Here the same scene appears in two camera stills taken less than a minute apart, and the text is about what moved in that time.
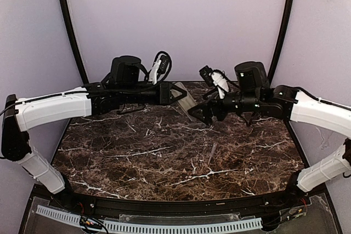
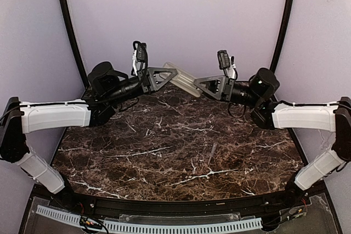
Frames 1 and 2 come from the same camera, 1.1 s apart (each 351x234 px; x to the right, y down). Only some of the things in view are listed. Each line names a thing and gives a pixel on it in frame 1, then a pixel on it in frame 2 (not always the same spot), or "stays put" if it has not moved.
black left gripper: (165, 93) -> (146, 81)
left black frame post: (64, 9) stays put
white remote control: (188, 102) -> (184, 81)
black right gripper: (213, 108) -> (227, 89)
